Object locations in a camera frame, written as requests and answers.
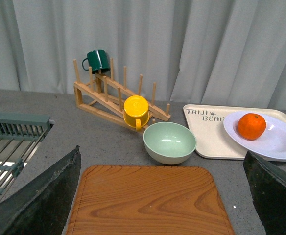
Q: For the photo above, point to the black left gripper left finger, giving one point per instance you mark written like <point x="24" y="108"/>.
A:
<point x="42" y="206"/>

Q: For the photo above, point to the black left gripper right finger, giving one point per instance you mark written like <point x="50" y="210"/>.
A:
<point x="268" y="189"/>

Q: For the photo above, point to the white ridged deep plate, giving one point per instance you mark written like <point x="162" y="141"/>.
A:
<point x="272" y="143"/>

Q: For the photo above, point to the orange fruit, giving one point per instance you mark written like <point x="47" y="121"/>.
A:
<point x="251" y="126"/>

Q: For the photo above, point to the brown wooden cutting board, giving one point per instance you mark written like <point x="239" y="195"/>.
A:
<point x="148" y="200"/>

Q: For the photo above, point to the green sink drying rack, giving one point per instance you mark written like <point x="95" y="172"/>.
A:
<point x="20" y="136"/>

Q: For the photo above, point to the beige bear tray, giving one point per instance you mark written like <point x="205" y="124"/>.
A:
<point x="213" y="142"/>

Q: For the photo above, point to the light green bowl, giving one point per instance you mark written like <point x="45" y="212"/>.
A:
<point x="169" y="143"/>

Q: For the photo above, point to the wooden dish rack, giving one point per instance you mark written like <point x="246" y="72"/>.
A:
<point x="103" y="96"/>

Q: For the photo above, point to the yellow mug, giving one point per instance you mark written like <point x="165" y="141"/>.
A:
<point x="136" y="112"/>

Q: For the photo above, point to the dark green mug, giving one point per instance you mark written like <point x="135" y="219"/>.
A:
<point x="97" y="59"/>

